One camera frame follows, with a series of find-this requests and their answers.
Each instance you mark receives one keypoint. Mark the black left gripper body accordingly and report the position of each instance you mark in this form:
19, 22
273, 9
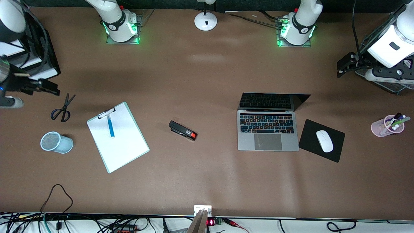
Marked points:
361, 60

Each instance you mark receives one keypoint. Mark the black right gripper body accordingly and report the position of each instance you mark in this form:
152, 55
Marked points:
16, 83

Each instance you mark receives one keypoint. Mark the blue marker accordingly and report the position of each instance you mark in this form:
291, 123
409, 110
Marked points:
111, 126

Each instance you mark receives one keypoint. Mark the grey laptop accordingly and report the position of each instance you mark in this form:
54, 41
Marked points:
268, 142

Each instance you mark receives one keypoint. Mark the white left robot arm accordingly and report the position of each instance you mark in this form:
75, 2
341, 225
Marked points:
300, 26

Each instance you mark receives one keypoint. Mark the green marker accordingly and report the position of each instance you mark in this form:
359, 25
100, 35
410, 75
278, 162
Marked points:
401, 121

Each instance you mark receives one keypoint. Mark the white paper sheet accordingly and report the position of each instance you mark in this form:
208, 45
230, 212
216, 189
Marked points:
9, 48
45, 73

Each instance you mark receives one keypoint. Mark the black scissors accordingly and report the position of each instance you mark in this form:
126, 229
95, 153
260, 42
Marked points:
65, 106

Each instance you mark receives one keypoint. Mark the black stacked paper tray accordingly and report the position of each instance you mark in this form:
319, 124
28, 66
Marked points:
48, 58

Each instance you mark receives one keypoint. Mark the black mesh desk tray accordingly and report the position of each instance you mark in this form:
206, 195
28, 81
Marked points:
391, 87

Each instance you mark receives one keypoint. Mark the blue mesh pen cup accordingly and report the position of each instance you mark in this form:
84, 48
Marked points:
59, 144

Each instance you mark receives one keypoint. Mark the pink translucent cup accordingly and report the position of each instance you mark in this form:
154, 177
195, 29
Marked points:
378, 127

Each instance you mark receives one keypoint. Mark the white computer mouse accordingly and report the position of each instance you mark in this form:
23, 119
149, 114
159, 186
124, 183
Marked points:
324, 140

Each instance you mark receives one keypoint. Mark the black mouse pad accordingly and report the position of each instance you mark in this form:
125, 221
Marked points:
310, 139

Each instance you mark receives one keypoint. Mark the mint clipboard with white paper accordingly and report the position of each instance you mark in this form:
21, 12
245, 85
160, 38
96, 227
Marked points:
123, 149

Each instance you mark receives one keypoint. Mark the black stapler with red end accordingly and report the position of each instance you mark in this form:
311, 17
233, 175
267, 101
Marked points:
181, 130

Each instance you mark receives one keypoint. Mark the white lamp base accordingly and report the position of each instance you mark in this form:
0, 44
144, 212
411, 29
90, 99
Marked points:
205, 22

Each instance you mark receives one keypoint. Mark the white mounting plate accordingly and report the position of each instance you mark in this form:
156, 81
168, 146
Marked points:
198, 207

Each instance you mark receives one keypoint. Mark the red LED display module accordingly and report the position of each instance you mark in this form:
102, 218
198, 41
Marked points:
211, 222

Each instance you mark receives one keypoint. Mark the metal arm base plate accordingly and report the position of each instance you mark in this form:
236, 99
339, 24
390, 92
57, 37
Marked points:
291, 45
139, 21

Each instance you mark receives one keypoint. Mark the wooden camera stand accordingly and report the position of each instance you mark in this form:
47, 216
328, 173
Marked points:
199, 223

